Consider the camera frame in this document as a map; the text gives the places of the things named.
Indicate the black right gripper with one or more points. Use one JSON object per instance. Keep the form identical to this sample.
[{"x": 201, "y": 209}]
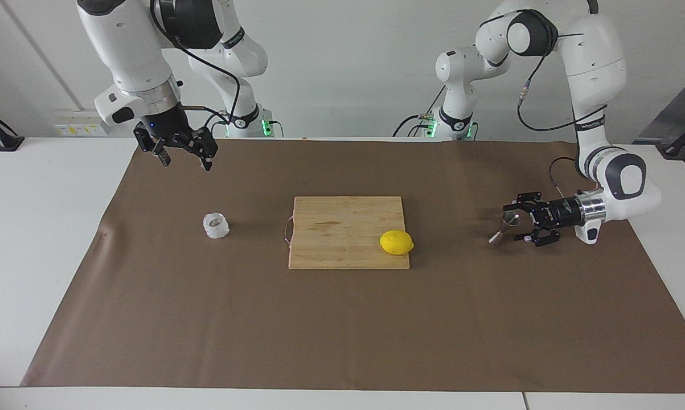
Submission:
[{"x": 168, "y": 128}]

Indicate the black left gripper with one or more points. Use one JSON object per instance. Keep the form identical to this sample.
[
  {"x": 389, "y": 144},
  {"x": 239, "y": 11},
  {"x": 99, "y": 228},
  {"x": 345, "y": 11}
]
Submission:
[{"x": 561, "y": 212}]

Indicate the steel cocktail jigger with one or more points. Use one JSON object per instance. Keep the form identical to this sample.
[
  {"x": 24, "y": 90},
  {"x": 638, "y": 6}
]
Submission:
[{"x": 509, "y": 219}]

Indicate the clear textured glass cup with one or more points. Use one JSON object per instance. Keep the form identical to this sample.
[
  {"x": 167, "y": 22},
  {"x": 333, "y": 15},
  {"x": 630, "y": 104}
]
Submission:
[{"x": 216, "y": 226}]

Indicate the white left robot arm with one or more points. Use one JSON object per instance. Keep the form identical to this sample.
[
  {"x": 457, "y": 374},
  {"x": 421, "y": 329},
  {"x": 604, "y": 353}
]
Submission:
[{"x": 595, "y": 62}]

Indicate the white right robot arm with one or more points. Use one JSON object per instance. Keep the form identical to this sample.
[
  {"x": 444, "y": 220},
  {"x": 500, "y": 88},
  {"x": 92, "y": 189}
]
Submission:
[{"x": 126, "y": 45}]

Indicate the yellow lemon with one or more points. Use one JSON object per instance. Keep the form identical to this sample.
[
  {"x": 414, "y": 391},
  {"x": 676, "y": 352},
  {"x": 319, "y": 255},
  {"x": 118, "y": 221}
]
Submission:
[{"x": 396, "y": 242}]

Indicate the black clamp stand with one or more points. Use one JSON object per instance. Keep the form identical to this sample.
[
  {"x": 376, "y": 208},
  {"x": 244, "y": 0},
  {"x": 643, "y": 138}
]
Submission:
[
  {"x": 675, "y": 149},
  {"x": 9, "y": 142}
]

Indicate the brown table mat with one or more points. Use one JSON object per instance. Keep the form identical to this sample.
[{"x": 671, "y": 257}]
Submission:
[{"x": 205, "y": 319}]

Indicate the wooden cutting board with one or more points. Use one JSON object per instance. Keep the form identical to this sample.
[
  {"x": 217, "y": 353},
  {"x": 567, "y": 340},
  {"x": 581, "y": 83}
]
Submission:
[{"x": 342, "y": 239}]

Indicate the white wall power outlet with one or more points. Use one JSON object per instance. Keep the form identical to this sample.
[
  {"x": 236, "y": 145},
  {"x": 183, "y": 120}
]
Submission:
[{"x": 74, "y": 128}]

